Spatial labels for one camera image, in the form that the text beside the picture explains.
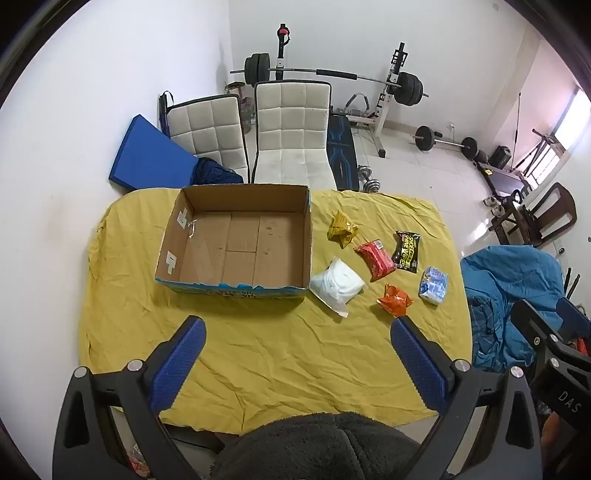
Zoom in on short barbell with black plates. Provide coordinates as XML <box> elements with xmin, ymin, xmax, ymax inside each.
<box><xmin>414</xmin><ymin>126</ymin><xmax>478</xmax><ymax>161</ymax></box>

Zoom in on yellow snack packet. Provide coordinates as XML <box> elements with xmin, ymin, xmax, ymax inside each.
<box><xmin>327</xmin><ymin>211</ymin><xmax>362</xmax><ymax>248</ymax></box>

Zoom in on metal dumbbell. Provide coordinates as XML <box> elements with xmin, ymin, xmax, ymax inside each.
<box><xmin>358</xmin><ymin>165</ymin><xmax>382</xmax><ymax>193</ymax></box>

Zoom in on black rolled bag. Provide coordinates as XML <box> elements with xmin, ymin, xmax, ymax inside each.
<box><xmin>158</xmin><ymin>91</ymin><xmax>174</xmax><ymax>136</ymax></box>

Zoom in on white padded chair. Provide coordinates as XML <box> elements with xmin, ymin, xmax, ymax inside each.
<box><xmin>165</xmin><ymin>95</ymin><xmax>250</xmax><ymax>182</ymax></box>
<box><xmin>250</xmin><ymin>80</ymin><xmax>336</xmax><ymax>191</ymax></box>

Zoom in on black router antennas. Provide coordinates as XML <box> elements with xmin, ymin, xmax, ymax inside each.
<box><xmin>561</xmin><ymin>270</ymin><xmax>583</xmax><ymax>304</ymax></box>

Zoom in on blue folded gym mat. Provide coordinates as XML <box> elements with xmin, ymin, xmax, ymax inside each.
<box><xmin>108</xmin><ymin>115</ymin><xmax>199</xmax><ymax>191</ymax></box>

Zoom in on white barbell rack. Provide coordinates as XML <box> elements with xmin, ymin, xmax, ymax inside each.
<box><xmin>270</xmin><ymin>23</ymin><xmax>409</xmax><ymax>160</ymax></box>

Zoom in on black and blue weight bench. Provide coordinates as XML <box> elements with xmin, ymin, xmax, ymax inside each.
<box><xmin>327</xmin><ymin>113</ymin><xmax>360</xmax><ymax>191</ymax></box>

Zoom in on dark wooden chair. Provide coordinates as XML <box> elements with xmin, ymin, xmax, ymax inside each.
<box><xmin>489</xmin><ymin>182</ymin><xmax>578</xmax><ymax>248</ymax></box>

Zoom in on open cardboard box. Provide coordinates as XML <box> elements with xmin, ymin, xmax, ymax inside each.
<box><xmin>154</xmin><ymin>185</ymin><xmax>313</xmax><ymax>302</ymax></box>

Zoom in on white soft plastic bag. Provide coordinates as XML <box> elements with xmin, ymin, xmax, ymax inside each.
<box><xmin>308</xmin><ymin>256</ymin><xmax>367</xmax><ymax>318</ymax></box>

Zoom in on blue and white tissue pack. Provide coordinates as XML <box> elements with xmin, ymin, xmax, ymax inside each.
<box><xmin>418</xmin><ymin>266</ymin><xmax>450</xmax><ymax>305</ymax></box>

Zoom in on black snack packet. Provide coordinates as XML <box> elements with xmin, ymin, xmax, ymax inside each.
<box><xmin>390</xmin><ymin>231</ymin><xmax>422</xmax><ymax>272</ymax></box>

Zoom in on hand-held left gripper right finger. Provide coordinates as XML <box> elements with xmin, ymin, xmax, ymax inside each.
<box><xmin>390</xmin><ymin>316</ymin><xmax>543</xmax><ymax>480</ymax></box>

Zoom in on long barbell with black plates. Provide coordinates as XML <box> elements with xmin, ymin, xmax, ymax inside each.
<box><xmin>229</xmin><ymin>52</ymin><xmax>429</xmax><ymax>108</ymax></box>

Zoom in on red snack packet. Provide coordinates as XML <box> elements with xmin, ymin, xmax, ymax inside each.
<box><xmin>353</xmin><ymin>239</ymin><xmax>397</xmax><ymax>282</ymax></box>

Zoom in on yellow tablecloth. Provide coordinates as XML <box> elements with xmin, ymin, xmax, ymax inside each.
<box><xmin>78</xmin><ymin>187</ymin><xmax>474</xmax><ymax>435</ymax></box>

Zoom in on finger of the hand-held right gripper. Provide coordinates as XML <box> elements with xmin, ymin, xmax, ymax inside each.
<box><xmin>509</xmin><ymin>299</ymin><xmax>570</xmax><ymax>354</ymax></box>
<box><xmin>555</xmin><ymin>296</ymin><xmax>591</xmax><ymax>344</ymax></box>

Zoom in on dark blue cloth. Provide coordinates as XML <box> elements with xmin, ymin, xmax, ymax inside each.
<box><xmin>193</xmin><ymin>157</ymin><xmax>244</xmax><ymax>186</ymax></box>

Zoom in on black flat bench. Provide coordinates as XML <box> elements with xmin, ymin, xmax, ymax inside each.
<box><xmin>475</xmin><ymin>161</ymin><xmax>532</xmax><ymax>200</ymax></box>

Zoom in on orange snack packet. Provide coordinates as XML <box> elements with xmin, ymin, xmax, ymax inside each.
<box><xmin>376</xmin><ymin>283</ymin><xmax>414</xmax><ymax>318</ymax></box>

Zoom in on blue jacket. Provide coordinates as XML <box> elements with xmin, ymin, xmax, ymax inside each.
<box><xmin>460</xmin><ymin>244</ymin><xmax>566</xmax><ymax>372</ymax></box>

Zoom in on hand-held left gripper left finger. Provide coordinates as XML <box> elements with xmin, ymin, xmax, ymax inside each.
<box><xmin>52</xmin><ymin>315</ymin><xmax>207</xmax><ymax>480</ymax></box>

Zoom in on dark fleece cloth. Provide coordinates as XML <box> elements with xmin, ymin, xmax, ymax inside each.
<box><xmin>210</xmin><ymin>412</ymin><xmax>437</xmax><ymax>480</ymax></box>

